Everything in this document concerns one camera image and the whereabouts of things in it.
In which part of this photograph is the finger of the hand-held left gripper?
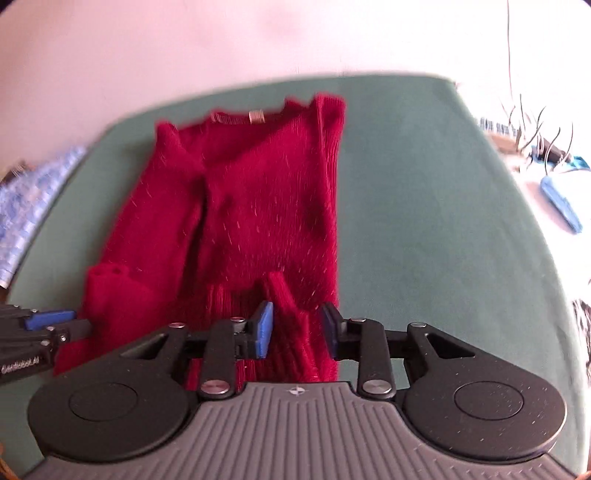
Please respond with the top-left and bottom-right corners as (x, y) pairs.
(0, 305), (77, 332)
(28, 318), (93, 354)

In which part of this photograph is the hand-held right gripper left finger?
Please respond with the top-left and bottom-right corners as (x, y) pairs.
(120, 301), (276, 400)

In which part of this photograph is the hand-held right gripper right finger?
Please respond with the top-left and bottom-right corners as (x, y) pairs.
(321, 302), (477, 400)

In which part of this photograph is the red knit sweater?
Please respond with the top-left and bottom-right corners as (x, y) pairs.
(53, 92), (347, 384)

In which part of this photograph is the blue floral patterned cloth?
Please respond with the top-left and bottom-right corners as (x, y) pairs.
(0, 147), (88, 289)

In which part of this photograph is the green table cover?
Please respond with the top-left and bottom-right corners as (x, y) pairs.
(0, 71), (591, 476)

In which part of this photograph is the blue plastic object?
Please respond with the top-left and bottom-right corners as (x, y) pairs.
(540, 176), (583, 234)

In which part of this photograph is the white power strip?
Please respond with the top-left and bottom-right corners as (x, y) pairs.
(478, 117), (520, 139)

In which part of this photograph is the tangle of cables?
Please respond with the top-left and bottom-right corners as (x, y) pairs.
(501, 95), (578, 169)

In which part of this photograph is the black wall cable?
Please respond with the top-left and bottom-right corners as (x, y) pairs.
(505, 0), (515, 104)

